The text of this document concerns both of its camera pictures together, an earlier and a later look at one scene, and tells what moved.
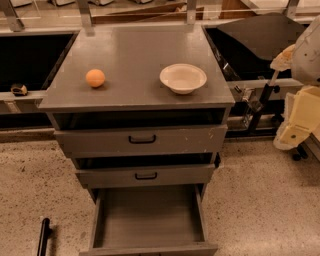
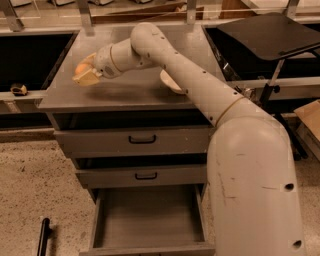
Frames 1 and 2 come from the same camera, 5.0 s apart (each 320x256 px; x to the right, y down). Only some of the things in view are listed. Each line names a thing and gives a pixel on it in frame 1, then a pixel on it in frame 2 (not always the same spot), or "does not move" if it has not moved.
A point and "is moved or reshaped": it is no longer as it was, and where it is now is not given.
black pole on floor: [43, 239] does not move
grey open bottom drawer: [149, 220] does not move
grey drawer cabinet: [143, 113] does not move
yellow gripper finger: [284, 60] to [111, 61]
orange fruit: [95, 78] is moved or reshaped
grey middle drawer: [146, 176] does not move
